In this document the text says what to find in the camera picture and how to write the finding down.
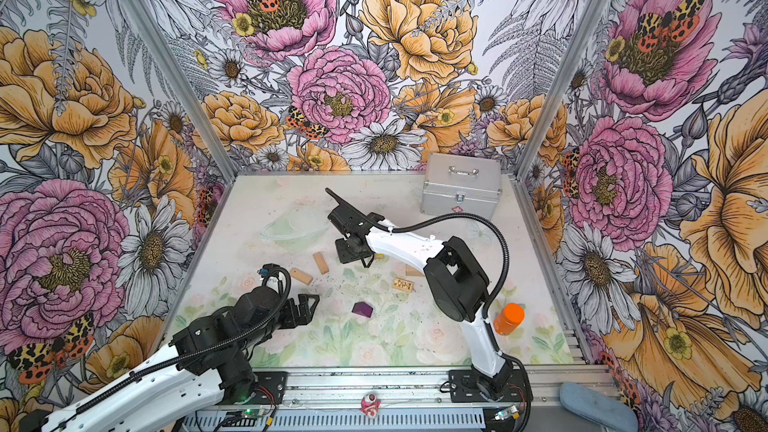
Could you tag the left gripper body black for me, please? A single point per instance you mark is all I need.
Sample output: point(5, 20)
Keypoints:
point(283, 318)

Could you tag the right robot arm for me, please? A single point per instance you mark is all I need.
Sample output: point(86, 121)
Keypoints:
point(457, 281)

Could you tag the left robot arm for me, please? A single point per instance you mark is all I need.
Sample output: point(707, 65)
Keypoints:
point(159, 391)

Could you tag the small red pink toy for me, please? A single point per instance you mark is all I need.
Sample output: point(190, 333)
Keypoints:
point(370, 405)

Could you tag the wide plain wood block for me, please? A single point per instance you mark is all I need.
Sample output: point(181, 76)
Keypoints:
point(413, 272)

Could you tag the silver metal case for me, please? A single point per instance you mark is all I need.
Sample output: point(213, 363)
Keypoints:
point(461, 184)

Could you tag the blue grey pad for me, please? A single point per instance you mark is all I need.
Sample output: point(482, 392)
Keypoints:
point(598, 408)

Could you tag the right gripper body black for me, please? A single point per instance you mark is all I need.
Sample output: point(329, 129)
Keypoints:
point(347, 252)

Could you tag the plain wood block numbered 31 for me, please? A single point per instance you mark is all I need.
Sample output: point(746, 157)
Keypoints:
point(301, 276)

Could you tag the purple wood block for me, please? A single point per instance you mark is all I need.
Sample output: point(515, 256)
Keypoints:
point(362, 309)

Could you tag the plain wood block numbered 11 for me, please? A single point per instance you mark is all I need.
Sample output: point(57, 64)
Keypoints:
point(321, 263)

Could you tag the cartoon printed wood block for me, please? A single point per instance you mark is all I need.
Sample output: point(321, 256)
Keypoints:
point(403, 285)

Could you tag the aluminium mounting rail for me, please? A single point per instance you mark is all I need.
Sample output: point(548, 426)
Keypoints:
point(433, 398)

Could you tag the orange bottle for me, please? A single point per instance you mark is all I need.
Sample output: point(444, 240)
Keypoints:
point(509, 319)

